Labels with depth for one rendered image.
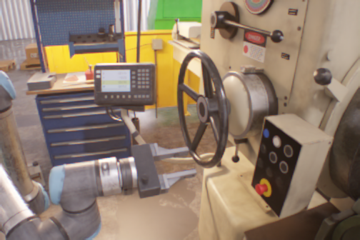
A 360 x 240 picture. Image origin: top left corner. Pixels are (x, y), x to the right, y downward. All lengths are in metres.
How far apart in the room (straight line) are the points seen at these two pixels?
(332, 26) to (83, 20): 2.23
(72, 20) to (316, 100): 2.27
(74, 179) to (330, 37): 0.69
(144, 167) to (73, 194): 0.18
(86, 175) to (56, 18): 2.14
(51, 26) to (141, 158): 2.14
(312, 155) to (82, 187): 0.54
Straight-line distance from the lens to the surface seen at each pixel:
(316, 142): 0.63
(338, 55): 0.72
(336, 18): 0.69
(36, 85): 2.27
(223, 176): 1.64
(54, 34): 2.64
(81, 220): 0.68
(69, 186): 0.61
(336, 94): 0.70
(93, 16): 2.58
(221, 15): 0.99
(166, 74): 3.49
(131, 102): 1.37
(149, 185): 0.60
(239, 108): 0.78
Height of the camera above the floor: 1.63
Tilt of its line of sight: 27 degrees down
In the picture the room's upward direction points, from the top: 1 degrees clockwise
